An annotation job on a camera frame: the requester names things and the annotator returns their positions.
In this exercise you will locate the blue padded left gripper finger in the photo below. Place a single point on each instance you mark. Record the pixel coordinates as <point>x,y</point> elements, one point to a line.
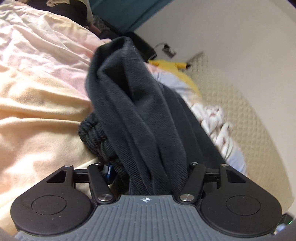
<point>108,173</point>

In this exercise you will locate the black denim pants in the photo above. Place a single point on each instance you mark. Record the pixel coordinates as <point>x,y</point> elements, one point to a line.
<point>140,126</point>

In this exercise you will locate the beige quilted headboard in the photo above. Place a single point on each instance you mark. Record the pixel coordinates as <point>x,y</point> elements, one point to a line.
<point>263,162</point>

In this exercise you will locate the white patterned pillow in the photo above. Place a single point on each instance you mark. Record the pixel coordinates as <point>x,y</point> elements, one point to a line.
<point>211,118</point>

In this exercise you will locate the yellow plush toy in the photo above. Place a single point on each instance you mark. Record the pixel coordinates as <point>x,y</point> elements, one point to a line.
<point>176,68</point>

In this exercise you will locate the pink yellow bed duvet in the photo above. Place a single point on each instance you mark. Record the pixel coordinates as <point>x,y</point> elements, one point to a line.
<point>44,63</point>

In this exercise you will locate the teal window curtain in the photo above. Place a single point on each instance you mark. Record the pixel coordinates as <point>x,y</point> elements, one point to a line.
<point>126,15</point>

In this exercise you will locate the green beige fluffy blanket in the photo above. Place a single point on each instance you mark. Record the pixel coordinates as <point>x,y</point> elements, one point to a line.
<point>52,3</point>

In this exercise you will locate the black bag by wall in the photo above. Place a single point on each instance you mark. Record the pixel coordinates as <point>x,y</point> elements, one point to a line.
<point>110,32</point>

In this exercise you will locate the wall power socket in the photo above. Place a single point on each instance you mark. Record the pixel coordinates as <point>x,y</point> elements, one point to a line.
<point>168,51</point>

